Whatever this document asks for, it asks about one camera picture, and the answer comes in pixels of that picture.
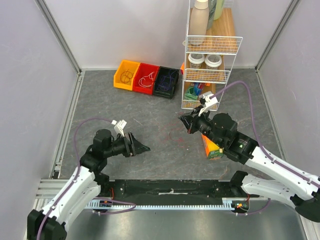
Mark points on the black storage bin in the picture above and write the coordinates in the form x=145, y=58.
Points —
x=166, y=82

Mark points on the yellow storage bin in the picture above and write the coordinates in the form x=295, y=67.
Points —
x=125, y=75

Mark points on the orange green sponge pack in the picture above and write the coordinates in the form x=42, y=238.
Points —
x=212, y=151

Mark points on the blue red packet on shelf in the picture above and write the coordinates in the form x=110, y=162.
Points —
x=200, y=85

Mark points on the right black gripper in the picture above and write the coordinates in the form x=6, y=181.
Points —
x=194, y=124

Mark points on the slotted cable duct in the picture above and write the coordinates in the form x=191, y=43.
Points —
x=99, y=205

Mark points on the left paper cup with lid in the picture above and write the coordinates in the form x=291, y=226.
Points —
x=196, y=60

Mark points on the beige bottle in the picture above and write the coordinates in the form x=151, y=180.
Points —
x=198, y=22

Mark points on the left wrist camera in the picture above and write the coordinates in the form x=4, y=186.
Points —
x=119, y=126

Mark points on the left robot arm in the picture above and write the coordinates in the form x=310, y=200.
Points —
x=54, y=220

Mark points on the red storage bin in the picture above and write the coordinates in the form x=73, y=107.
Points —
x=145, y=78

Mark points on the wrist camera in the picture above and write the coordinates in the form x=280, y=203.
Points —
x=119, y=126
x=207, y=100

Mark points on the grey-green bottle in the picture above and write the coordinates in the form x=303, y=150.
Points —
x=212, y=4

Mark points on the white wire shelf rack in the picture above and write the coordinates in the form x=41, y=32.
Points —
x=220, y=39

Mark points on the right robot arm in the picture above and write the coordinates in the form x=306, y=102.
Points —
x=288, y=184

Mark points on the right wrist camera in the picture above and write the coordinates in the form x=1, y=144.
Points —
x=207, y=100

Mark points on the light green bottle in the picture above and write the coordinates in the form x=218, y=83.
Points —
x=219, y=9

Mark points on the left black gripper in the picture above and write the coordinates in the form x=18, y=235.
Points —
x=133, y=147

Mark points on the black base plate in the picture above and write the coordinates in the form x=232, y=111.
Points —
x=171, y=192

